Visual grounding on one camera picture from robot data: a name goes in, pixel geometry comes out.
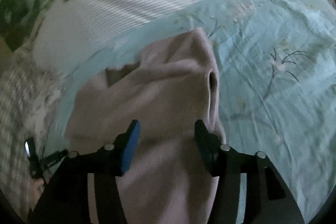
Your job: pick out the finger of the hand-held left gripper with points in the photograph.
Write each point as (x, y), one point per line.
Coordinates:
(55, 157)

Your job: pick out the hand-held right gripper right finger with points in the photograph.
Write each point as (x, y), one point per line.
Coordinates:
(207, 149)

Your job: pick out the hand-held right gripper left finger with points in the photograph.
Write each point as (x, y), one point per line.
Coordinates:
(131, 146)

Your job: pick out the grey knit sweater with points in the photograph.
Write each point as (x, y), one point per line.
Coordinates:
(157, 98)

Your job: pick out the plaid checked blanket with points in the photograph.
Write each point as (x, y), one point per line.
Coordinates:
(15, 108)

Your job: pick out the teal floral bed sheet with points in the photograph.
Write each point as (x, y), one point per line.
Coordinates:
(262, 108)

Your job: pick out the green patterned cloth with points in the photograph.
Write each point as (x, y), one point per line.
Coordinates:
(21, 3)

